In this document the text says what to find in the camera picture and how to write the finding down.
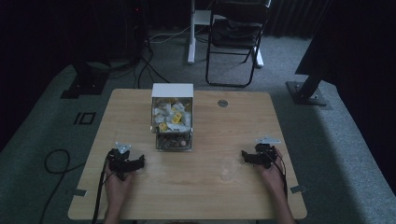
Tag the round grey table grommet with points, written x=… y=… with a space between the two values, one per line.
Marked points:
x=222 y=103

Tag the grey tape strip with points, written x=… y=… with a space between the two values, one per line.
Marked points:
x=79 y=192
x=298 y=188

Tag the person's left hand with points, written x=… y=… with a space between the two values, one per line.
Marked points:
x=116 y=186

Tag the person's right hand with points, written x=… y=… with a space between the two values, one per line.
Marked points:
x=271 y=174

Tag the black folding chair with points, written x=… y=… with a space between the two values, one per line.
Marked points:
x=236 y=31

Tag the clear plastic bag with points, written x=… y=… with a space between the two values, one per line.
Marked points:
x=229 y=169

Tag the black stand with square base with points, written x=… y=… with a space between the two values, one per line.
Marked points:
x=85 y=82

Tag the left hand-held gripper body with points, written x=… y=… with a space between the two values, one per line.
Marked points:
x=119 y=160

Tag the black slanted stand, bolted base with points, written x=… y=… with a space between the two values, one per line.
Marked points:
x=306 y=90

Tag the dark curtain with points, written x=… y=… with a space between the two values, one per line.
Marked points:
x=289 y=17

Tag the pile of dark packets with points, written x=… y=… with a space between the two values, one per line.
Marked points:
x=173 y=141

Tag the pile of white yellow sachets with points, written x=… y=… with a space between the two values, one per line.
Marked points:
x=172 y=114

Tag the white desk leg frame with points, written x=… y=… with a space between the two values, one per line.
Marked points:
x=194 y=31

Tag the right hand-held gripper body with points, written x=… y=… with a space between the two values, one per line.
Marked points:
x=264 y=154

